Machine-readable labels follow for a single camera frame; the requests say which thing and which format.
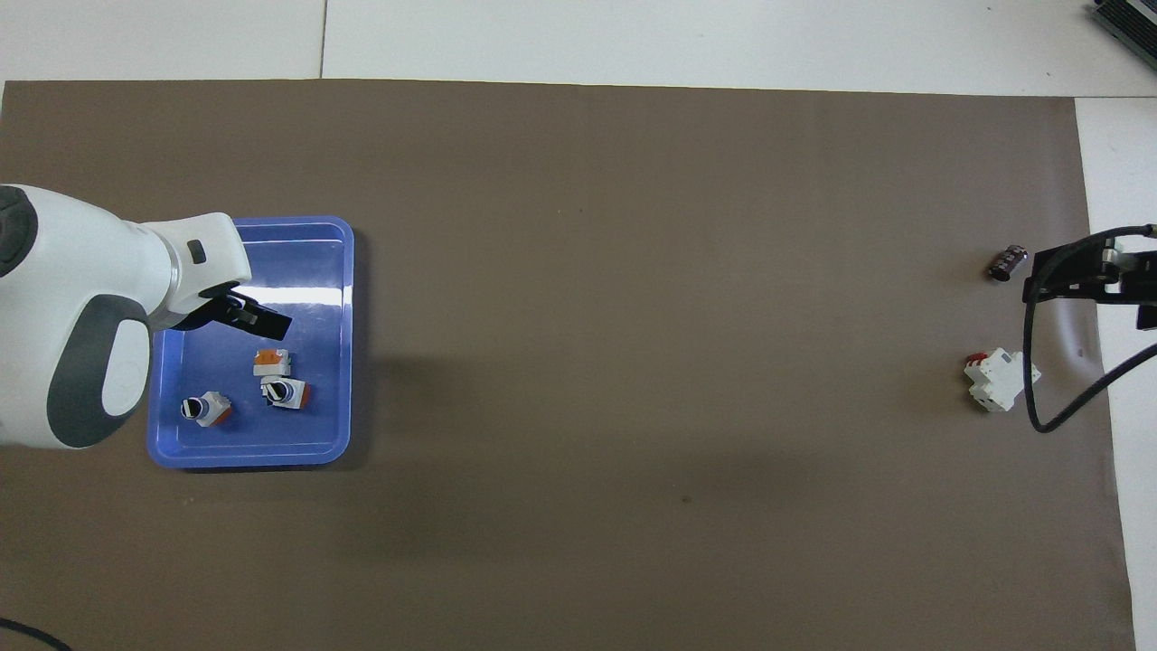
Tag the blue plastic tray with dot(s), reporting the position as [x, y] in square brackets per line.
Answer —
[307, 271]

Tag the white circuit breaker red lever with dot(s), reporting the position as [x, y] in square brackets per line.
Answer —
[999, 380]

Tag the white selector switch black knob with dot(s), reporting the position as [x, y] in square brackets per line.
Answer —
[285, 392]
[206, 410]
[270, 362]

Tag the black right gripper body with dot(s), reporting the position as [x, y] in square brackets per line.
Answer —
[1134, 285]

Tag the small black terminal block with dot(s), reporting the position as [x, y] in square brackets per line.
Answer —
[1008, 262]

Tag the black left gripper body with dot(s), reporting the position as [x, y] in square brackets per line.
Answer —
[203, 309]

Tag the brown table mat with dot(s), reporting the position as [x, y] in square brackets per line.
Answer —
[578, 362]

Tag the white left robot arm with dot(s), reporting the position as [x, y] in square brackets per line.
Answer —
[81, 298]

